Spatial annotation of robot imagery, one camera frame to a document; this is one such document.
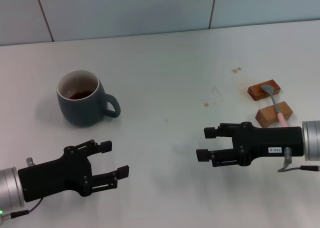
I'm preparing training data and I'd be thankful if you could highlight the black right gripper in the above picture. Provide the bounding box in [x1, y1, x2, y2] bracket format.
[196, 122, 305, 168]

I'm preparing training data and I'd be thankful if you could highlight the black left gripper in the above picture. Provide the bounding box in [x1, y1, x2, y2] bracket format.
[17, 139, 130, 203]

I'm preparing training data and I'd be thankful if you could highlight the grey ceramic cup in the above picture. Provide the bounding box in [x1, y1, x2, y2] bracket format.
[56, 69, 122, 128]

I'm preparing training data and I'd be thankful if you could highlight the pink handled metal spoon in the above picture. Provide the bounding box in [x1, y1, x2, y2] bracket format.
[259, 84, 288, 127]

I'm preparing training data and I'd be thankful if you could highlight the light arched wooden block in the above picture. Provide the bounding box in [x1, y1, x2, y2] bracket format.
[254, 100, 293, 129]

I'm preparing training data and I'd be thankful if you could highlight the dark flat wooden block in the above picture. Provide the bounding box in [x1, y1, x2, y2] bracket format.
[247, 78, 281, 103]

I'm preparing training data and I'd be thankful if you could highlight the grey right gripper cable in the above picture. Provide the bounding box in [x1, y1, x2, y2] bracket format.
[277, 147, 320, 173]

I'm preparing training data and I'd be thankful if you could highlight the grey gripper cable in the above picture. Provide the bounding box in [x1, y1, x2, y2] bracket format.
[277, 147, 320, 173]
[0, 157, 43, 220]

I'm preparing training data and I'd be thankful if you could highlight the grey left gripper cable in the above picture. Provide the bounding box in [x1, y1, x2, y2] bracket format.
[0, 157, 43, 220]

